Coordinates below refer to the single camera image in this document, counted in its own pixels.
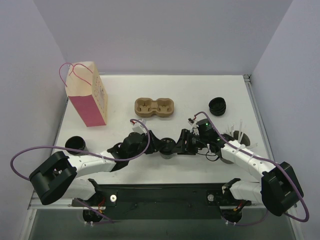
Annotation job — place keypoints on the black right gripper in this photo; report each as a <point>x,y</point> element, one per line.
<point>185,141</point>

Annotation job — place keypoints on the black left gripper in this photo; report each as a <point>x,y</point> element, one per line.
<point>152,142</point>

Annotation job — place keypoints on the black cup lid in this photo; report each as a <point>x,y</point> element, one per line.
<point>168,146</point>

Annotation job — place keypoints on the brown cardboard cup carrier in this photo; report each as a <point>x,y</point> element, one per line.
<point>147,107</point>

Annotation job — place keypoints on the stack of black cup lids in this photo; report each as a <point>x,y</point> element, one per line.
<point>217,106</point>

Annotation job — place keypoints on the black paper cup with lettering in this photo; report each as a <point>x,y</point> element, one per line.
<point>77,143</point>

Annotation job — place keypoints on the pink and cream paper bag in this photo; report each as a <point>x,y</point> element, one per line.
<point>86,91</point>

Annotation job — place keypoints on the dark cup with EAT print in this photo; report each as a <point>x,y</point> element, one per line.
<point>167,155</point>

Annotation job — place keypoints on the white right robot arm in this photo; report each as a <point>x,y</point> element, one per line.
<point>276,185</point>

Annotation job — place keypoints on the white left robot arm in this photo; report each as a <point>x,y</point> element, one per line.
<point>52,179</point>

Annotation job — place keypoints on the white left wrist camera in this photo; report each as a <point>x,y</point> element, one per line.
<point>137,127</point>

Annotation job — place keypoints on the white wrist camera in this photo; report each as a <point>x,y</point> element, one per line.
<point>193,126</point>
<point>137,127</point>

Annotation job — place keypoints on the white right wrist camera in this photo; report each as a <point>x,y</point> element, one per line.
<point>193,126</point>

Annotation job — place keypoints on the grey cup with cable ties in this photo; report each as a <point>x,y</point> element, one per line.
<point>238,135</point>

